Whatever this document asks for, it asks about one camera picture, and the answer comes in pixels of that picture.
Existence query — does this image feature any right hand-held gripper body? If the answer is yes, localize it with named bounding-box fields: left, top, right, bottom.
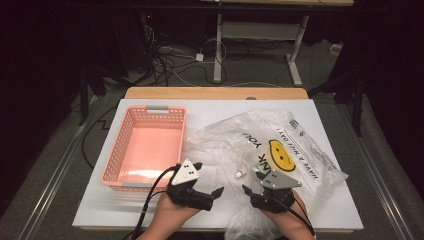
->
left=249, top=170, right=303, bottom=214

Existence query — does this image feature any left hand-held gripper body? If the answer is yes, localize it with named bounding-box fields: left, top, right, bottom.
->
left=165, top=158, right=214, bottom=212

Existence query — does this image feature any clear smiley plastic bag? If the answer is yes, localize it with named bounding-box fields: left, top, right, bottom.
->
left=183, top=109, right=348, bottom=240

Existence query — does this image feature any pink plastic basket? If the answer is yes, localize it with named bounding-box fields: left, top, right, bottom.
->
left=100, top=104, right=188, bottom=193

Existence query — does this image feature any person's right hand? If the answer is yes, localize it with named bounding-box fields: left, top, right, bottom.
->
left=266, top=196, right=309, bottom=233

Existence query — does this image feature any person's left hand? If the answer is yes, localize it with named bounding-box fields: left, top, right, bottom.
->
left=154, top=193, right=201, bottom=231

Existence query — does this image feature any white board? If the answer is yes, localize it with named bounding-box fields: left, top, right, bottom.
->
left=72, top=98, right=364, bottom=231

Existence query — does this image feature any wooden table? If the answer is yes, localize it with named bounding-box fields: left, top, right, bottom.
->
left=79, top=86, right=355, bottom=234

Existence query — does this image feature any black stand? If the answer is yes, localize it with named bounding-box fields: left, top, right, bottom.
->
left=77, top=13, right=134, bottom=127
left=308, top=19, right=367, bottom=138

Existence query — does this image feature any left hand-held gripper cable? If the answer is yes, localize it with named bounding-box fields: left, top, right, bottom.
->
left=123, top=164, right=182, bottom=240

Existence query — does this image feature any hand-held gripper cable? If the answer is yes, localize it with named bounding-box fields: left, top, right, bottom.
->
left=266, top=190, right=316, bottom=237
left=123, top=164, right=182, bottom=240

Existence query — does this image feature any right hand-held gripper cable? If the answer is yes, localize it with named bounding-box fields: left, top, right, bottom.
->
left=266, top=190, right=316, bottom=237

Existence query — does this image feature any metal floor rail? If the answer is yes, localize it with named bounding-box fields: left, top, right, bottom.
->
left=334, top=99, right=416, bottom=240
left=14, top=94, right=103, bottom=240

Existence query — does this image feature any black floor cable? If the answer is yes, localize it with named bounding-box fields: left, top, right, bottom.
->
left=81, top=106, right=118, bottom=169

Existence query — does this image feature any tangle of black cables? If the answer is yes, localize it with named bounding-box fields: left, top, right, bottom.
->
left=143, top=24, right=228, bottom=88

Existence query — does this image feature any white metal desk frame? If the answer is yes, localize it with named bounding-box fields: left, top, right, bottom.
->
left=213, top=13, right=310, bottom=88

